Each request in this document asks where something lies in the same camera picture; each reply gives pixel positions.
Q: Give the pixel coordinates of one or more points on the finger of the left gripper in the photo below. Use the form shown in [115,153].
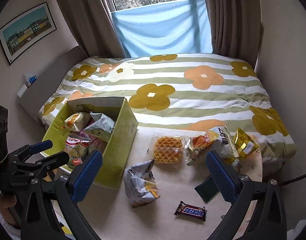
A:
[48,164]
[25,152]

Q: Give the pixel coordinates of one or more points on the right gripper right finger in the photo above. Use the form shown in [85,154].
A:
[268,220]

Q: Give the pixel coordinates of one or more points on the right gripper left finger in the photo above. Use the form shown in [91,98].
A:
[39,220]

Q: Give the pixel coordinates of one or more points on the dark green snack packet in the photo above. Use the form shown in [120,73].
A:
[207,189]

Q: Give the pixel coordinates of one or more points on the white grey sticks snack bag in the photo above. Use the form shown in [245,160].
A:
[140,184]

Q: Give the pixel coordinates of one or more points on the strawberry snack bag white pink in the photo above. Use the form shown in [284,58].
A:
[76,147]

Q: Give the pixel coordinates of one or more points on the person left hand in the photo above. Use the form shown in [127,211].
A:
[5,204]

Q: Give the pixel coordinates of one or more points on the yellow white bag in box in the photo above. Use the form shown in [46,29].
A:
[77,121]

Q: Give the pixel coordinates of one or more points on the green cardboard box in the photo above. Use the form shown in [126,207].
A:
[119,146]

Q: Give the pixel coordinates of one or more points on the white grey bag in box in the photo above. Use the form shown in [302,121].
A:
[102,127]

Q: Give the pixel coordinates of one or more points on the gold foil snack bag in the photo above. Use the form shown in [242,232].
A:
[244,144]

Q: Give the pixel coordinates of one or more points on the grey headboard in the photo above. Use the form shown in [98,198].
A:
[48,81]

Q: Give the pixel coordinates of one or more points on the snickers bar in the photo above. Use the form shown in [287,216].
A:
[191,211]

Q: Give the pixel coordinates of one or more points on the blue white tissue pack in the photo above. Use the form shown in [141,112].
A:
[30,79]

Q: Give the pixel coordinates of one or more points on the orange snack bag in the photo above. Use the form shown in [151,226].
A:
[215,139]

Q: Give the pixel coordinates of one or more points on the waffle in clear wrapper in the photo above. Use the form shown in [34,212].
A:
[168,149]

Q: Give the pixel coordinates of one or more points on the framed houses picture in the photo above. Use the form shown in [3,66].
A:
[25,30]

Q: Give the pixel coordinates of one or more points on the left brown curtain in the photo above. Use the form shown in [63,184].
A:
[91,24]

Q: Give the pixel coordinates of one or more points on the brown curtain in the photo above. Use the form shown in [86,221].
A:
[91,24]
[236,28]

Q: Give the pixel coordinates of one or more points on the floral striped quilt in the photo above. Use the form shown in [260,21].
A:
[181,91]

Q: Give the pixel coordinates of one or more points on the light blue window cloth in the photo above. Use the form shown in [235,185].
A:
[165,28]

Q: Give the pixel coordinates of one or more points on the right brown curtain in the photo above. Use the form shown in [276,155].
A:
[236,28]

